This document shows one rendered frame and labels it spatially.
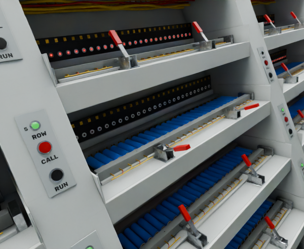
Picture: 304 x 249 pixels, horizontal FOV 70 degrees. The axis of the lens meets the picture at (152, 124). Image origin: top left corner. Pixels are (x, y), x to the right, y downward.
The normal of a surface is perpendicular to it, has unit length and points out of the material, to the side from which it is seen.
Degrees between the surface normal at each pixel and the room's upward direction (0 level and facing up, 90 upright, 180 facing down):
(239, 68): 90
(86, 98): 109
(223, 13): 90
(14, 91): 90
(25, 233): 19
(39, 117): 90
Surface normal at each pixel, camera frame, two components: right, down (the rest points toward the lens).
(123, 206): 0.64, 0.14
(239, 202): -0.17, -0.93
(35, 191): 0.55, -0.16
